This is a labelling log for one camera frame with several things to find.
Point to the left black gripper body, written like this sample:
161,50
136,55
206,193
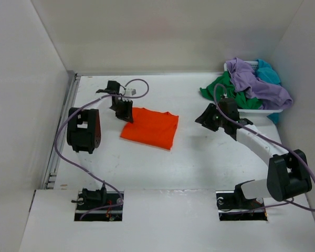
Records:
122,109

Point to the lavender t shirt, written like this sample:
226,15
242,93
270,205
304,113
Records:
243,77

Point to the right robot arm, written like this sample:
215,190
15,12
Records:
287,175

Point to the teal t shirt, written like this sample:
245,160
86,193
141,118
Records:
267,72

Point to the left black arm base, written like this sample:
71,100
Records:
98,206

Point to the green t shirt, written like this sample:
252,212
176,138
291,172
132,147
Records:
225,87

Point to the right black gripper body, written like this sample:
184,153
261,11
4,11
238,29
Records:
213,119

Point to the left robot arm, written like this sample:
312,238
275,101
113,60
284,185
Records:
84,129

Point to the orange t shirt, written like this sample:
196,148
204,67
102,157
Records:
152,128

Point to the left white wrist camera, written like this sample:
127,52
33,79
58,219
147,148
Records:
130,92

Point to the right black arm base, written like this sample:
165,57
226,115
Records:
233,207

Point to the white laundry basket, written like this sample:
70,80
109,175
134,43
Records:
254,65

